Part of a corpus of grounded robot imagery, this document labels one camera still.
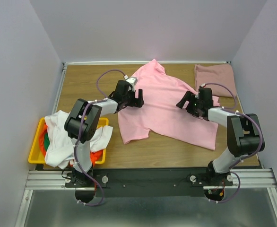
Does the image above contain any light pink t-shirt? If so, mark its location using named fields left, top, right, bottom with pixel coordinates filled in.
left=118, top=60, right=218, bottom=150

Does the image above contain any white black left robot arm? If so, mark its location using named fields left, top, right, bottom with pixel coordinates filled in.
left=64, top=77, right=144, bottom=185

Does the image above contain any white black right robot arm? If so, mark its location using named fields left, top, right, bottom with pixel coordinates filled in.
left=176, top=85, right=265, bottom=185

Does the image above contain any folded dusty pink t-shirt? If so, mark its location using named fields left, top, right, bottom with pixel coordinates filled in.
left=194, top=64, right=236, bottom=95

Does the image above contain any orange t-shirt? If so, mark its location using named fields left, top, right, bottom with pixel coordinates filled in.
left=38, top=123, right=113, bottom=169

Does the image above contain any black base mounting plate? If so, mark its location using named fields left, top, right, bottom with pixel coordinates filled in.
left=61, top=167, right=241, bottom=204

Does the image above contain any white t-shirt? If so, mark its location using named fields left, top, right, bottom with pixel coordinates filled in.
left=44, top=110, right=113, bottom=169

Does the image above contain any green t-shirt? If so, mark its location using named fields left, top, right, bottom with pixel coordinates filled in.
left=43, top=135, right=50, bottom=150

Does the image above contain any yellow plastic bin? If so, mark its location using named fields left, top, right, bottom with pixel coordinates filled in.
left=28, top=111, right=113, bottom=169

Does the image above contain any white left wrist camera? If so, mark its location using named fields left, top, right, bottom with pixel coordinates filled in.
left=124, top=75, right=138, bottom=92

